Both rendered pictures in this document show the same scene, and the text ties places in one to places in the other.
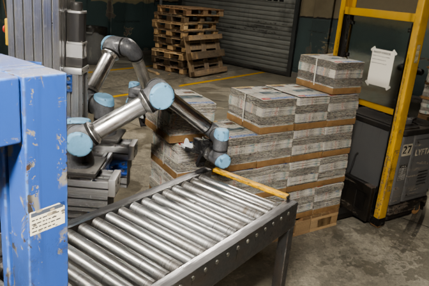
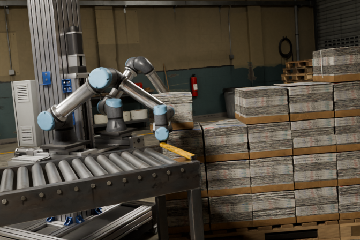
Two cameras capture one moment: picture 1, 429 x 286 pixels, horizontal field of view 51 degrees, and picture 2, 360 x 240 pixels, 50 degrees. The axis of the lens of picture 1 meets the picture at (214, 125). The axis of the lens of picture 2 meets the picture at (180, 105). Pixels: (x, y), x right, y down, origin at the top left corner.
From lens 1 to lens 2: 1.40 m
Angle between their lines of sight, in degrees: 33
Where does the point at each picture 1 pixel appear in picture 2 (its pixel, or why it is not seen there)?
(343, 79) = (347, 65)
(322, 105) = (323, 94)
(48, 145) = not seen: outside the picture
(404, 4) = not seen: outside the picture
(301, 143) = (303, 135)
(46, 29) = (50, 47)
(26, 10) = (39, 36)
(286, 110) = (276, 100)
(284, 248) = (191, 210)
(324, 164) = (344, 160)
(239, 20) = not seen: outside the picture
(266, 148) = (259, 139)
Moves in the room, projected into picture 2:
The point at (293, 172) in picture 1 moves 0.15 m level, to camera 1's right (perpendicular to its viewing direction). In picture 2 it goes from (301, 166) to (324, 167)
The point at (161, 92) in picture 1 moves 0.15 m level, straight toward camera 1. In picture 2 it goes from (96, 74) to (79, 75)
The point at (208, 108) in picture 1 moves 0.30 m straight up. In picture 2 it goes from (184, 99) to (180, 53)
